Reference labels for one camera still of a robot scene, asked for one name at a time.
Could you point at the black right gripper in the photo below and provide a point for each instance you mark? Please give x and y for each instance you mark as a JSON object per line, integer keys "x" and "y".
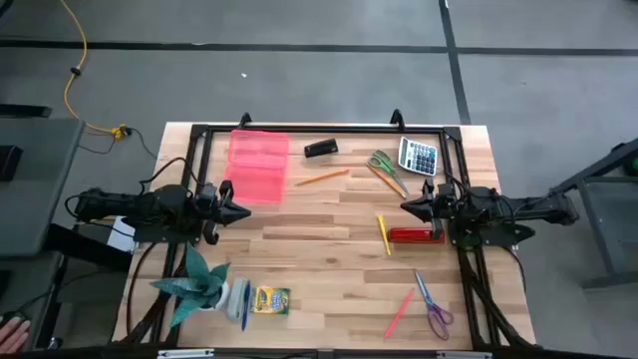
{"x": 443, "y": 202}

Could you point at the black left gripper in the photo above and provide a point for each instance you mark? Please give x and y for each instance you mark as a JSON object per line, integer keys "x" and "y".
{"x": 207, "y": 207}

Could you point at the plain orange pencil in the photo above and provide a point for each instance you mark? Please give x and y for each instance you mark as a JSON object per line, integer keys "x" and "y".
{"x": 386, "y": 181}

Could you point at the yellow pen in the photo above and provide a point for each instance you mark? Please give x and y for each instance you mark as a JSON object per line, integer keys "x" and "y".
{"x": 383, "y": 234}

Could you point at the pink translucent pencil case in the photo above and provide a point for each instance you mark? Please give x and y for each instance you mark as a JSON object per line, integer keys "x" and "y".
{"x": 259, "y": 164}

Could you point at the yellow green crayon box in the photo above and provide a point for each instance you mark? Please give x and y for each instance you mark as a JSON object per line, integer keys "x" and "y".
{"x": 270, "y": 300}

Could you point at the orange pencil with eraser cap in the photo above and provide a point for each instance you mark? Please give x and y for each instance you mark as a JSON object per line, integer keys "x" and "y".
{"x": 321, "y": 178}

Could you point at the blue pen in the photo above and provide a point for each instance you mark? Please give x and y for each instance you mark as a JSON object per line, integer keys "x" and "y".
{"x": 244, "y": 316}

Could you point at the pink pen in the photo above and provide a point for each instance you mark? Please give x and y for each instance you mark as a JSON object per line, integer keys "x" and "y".
{"x": 399, "y": 313}

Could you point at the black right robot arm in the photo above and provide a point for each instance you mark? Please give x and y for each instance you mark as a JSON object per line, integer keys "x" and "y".
{"x": 498, "y": 209}

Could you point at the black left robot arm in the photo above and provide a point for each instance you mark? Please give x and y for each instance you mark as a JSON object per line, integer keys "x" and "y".
{"x": 124, "y": 207}

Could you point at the red stapler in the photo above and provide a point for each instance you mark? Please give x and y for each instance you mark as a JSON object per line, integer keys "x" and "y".
{"x": 409, "y": 235}

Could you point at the white desk calculator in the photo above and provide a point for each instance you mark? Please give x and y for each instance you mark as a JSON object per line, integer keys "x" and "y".
{"x": 417, "y": 155}

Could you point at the green artificial plant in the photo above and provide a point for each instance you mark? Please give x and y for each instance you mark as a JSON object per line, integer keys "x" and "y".
{"x": 197, "y": 286}

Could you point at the white plant pot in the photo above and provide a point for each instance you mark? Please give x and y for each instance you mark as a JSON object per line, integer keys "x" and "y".
{"x": 223, "y": 297}

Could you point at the grey whiteboard eraser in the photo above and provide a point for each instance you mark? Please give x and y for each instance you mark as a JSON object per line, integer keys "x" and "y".
{"x": 235, "y": 299}

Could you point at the white label plate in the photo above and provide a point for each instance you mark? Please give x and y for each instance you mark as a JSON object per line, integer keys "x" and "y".
{"x": 122, "y": 234}

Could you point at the small black stapler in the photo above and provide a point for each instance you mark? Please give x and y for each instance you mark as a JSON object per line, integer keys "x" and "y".
{"x": 321, "y": 148}

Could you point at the black support beam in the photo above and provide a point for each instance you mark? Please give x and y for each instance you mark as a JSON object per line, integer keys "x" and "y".
{"x": 85, "y": 247}

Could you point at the grey side table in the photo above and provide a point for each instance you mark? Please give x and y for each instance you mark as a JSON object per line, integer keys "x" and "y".
{"x": 35, "y": 184}

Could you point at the black box on side table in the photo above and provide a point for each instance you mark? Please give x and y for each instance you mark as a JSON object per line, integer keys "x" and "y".
{"x": 10, "y": 162}

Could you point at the black flat bar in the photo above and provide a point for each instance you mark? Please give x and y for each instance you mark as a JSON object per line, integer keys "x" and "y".
{"x": 25, "y": 110}

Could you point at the person's hand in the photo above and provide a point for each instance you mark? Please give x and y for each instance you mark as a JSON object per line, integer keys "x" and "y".
{"x": 12, "y": 336}

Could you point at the black frame clamp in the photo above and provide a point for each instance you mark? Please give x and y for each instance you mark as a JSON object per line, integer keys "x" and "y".
{"x": 397, "y": 119}
{"x": 244, "y": 120}

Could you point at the black aluminium table frame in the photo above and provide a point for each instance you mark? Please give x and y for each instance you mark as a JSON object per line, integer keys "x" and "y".
{"x": 324, "y": 129}

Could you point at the silver metal bracket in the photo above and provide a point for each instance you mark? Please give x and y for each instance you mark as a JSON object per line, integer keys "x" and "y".
{"x": 184, "y": 353}
{"x": 463, "y": 355}

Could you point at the grey metal table frame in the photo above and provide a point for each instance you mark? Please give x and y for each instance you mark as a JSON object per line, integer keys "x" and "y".
{"x": 593, "y": 224}

